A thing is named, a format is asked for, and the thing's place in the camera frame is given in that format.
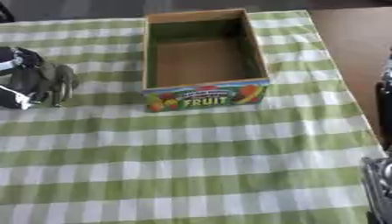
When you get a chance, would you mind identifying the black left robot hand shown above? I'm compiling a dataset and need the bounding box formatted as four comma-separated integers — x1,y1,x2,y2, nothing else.
0,46,46,111

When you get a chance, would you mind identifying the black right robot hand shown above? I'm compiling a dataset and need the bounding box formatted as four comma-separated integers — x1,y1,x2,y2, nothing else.
374,50,392,149

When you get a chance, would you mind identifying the grey-green toy animal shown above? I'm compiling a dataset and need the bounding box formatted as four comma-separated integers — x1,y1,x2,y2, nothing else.
3,60,81,109

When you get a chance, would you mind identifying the tan cardboard box green inside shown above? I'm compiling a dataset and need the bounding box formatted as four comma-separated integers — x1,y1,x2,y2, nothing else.
141,8,271,114

